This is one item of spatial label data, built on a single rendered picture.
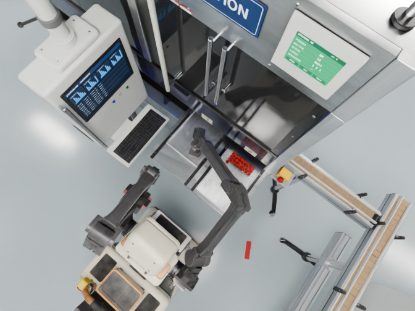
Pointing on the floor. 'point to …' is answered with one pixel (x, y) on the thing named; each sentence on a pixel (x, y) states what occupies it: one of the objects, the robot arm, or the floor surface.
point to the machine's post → (351, 107)
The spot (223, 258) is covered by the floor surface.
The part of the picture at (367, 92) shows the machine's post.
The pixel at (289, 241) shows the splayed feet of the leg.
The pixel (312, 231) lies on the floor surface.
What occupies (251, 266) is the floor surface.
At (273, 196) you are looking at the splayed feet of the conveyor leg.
